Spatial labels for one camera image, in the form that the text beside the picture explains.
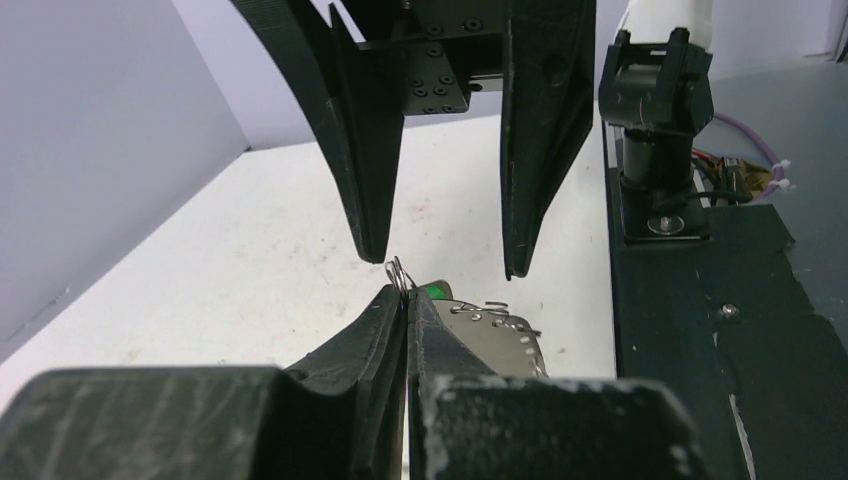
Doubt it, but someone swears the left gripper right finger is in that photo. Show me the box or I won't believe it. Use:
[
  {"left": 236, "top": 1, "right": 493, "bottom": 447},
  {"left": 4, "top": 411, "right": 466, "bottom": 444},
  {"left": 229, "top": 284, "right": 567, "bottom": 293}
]
[{"left": 408, "top": 288, "right": 709, "bottom": 479}]

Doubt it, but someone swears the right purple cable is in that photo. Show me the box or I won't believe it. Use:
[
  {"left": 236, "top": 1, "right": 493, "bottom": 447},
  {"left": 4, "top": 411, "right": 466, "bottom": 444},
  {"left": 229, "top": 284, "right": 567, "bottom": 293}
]
[{"left": 712, "top": 111, "right": 793, "bottom": 200}]

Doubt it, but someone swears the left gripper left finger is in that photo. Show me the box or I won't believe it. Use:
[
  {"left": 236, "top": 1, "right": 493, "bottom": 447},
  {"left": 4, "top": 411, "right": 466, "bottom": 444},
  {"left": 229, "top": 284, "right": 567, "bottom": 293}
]
[{"left": 1, "top": 286, "right": 406, "bottom": 479}]

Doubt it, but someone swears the metal key holder ring plate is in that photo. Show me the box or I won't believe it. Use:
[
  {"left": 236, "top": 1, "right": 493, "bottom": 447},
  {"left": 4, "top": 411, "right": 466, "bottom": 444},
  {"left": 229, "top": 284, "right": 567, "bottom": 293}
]
[{"left": 384, "top": 256, "right": 551, "bottom": 380}]

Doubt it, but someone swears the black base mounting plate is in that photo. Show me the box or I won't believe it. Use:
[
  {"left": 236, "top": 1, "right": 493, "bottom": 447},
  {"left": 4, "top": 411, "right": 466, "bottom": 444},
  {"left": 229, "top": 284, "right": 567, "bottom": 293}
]
[{"left": 599, "top": 102, "right": 847, "bottom": 479}]

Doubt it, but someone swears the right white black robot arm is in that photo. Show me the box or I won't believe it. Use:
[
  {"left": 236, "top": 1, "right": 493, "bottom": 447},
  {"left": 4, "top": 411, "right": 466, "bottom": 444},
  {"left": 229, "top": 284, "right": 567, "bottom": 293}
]
[{"left": 235, "top": 1, "right": 714, "bottom": 277}]

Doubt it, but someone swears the green tagged key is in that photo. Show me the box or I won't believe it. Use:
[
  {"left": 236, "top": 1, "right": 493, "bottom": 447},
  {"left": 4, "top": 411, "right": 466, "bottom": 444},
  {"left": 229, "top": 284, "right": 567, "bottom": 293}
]
[{"left": 421, "top": 280, "right": 454, "bottom": 300}]

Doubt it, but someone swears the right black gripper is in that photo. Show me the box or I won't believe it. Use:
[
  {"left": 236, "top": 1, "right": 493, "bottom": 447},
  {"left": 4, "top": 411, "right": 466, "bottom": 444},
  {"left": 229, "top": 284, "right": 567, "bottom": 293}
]
[{"left": 234, "top": 0, "right": 596, "bottom": 279}]

